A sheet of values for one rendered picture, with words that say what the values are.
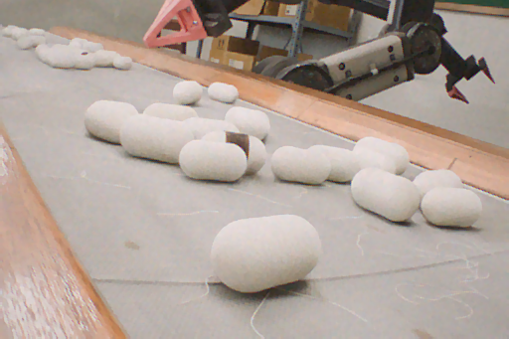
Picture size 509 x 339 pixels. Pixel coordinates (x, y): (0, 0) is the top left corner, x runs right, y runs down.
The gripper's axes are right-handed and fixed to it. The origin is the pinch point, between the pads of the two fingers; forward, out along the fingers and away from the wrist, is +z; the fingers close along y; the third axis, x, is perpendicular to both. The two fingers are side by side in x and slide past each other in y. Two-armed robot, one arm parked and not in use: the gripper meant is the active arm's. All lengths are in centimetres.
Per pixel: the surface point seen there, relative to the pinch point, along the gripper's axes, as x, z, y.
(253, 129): -1.5, 7.4, 35.7
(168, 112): -6.7, 12.2, 36.9
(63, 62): -5.1, 11.8, 3.8
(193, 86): -0.9, 5.4, 22.9
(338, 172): -1.6, 7.8, 44.8
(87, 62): -3.0, 9.0, 2.2
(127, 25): 102, -115, -433
